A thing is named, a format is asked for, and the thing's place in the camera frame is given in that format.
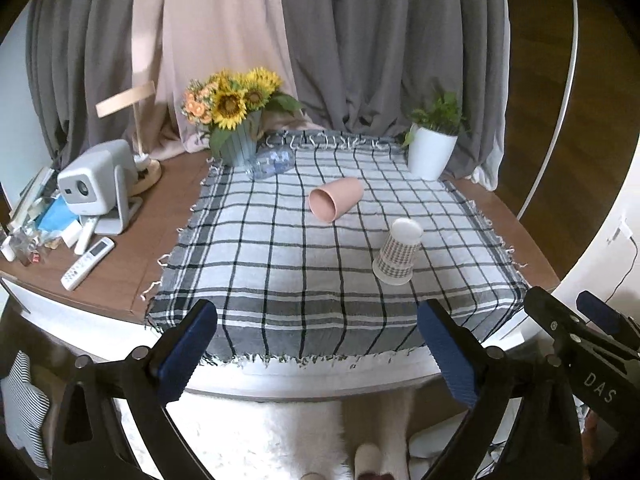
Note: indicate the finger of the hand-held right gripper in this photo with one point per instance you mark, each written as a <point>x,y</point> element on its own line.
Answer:
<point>552,312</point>
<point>597,310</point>

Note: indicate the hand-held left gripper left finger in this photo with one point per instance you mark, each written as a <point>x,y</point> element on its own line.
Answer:
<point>187,350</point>

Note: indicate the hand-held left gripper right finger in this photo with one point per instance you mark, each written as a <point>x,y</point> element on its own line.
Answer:
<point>447,355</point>

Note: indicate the pink cup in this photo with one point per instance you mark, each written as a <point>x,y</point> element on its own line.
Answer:
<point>332,200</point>

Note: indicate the houndstooth paper cup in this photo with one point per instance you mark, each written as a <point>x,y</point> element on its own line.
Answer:
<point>397,255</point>

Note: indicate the plaid fringed cloth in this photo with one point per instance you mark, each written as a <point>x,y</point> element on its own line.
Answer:
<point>280,265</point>

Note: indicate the white fluffy rug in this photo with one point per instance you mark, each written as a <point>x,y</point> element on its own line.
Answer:
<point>280,440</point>

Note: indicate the white slipper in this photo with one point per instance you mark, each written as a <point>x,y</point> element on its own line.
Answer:
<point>367,460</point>

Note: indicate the slim white remote control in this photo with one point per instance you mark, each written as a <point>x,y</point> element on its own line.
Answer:
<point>86,236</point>

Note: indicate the striped cushion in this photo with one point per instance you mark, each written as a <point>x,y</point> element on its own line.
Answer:
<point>22,410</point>

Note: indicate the white projector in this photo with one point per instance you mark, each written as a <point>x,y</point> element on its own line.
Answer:
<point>97,180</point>

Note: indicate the small glass jar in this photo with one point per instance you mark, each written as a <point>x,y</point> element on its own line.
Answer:
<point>22,247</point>

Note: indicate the white plant pot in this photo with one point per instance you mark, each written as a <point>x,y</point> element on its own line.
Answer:
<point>431,152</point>

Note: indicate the clear plastic bottle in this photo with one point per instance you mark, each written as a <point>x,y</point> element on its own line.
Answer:
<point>270,162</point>

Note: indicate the grey ribbed vase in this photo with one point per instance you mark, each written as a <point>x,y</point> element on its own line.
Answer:
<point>240,145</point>

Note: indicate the green leafy plant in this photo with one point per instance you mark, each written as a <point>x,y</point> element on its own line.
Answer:
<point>440,112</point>

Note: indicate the wooden desk lamp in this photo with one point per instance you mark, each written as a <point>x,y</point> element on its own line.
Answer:
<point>135,110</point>

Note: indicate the sunflower bouquet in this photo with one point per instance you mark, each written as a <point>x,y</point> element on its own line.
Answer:
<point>235,97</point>

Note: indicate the grey curtain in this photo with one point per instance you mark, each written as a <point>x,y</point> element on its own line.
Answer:
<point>390,45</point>
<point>85,60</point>

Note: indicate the pink curtain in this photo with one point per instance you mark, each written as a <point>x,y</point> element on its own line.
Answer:
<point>215,25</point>

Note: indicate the white wall plug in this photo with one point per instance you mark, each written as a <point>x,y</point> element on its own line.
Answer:
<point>620,232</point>

